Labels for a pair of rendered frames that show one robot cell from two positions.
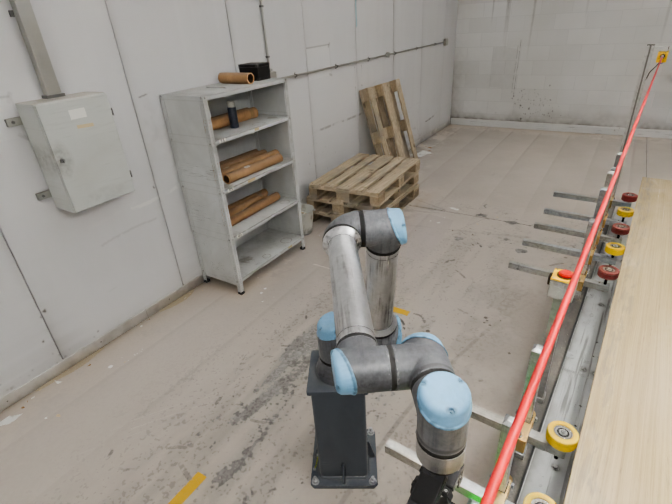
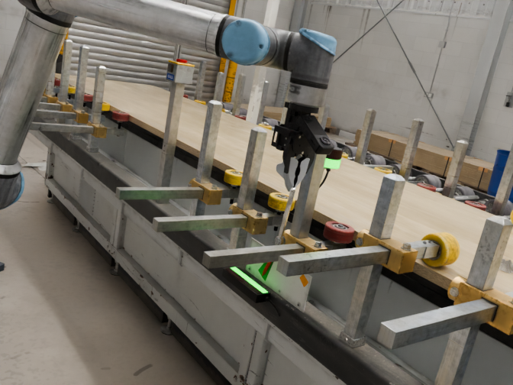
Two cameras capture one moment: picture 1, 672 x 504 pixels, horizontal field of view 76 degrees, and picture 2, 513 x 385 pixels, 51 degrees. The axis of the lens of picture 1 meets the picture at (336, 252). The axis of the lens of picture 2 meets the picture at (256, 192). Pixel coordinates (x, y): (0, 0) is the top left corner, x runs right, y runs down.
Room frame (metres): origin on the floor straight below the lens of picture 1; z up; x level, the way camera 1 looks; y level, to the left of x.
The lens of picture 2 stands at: (0.28, 1.10, 1.32)
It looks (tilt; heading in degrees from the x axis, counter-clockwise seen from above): 15 degrees down; 284
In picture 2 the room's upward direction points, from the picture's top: 11 degrees clockwise
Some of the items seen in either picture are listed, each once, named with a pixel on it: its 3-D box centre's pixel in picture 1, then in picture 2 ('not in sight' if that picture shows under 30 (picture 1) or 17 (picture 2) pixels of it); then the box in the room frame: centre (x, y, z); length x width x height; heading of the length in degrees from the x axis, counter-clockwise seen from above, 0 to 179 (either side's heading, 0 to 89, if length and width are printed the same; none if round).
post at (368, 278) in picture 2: not in sight; (369, 275); (0.28, -0.08, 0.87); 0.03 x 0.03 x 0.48; 53
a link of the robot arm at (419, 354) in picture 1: (422, 366); (266, 46); (0.64, -0.16, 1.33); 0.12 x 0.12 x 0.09; 1
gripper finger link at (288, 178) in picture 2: not in sight; (284, 171); (0.54, -0.16, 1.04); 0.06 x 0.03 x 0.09; 143
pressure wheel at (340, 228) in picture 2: not in sight; (335, 244); (0.38, -0.29, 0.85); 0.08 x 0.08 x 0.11
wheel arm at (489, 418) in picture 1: (488, 418); (182, 193); (0.90, -0.44, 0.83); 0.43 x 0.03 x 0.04; 53
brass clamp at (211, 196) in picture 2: (521, 427); (204, 191); (0.86, -0.52, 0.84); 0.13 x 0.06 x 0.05; 143
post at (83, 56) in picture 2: (593, 233); (79, 94); (1.88, -1.29, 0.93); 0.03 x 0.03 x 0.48; 53
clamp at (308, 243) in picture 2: not in sight; (303, 247); (0.46, -0.22, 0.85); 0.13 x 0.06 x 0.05; 143
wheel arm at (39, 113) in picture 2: (567, 251); (61, 115); (1.90, -1.19, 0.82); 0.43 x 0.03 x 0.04; 53
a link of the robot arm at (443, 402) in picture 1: (442, 413); (312, 58); (0.53, -0.17, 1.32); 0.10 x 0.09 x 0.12; 1
